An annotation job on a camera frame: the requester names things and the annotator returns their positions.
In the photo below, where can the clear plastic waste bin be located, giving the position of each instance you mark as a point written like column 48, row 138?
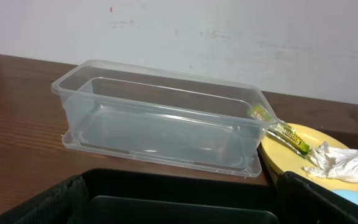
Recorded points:
column 164, row 117

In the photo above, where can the white tissue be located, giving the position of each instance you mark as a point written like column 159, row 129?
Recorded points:
column 333, row 163

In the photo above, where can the green yellow snack wrapper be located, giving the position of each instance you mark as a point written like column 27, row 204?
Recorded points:
column 280, row 130

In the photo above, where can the yellow plate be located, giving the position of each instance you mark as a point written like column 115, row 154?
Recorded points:
column 282, row 158

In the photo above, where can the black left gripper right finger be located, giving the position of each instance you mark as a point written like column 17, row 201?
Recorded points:
column 305, row 202

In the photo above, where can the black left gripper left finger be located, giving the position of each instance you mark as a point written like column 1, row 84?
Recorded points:
column 63, row 203

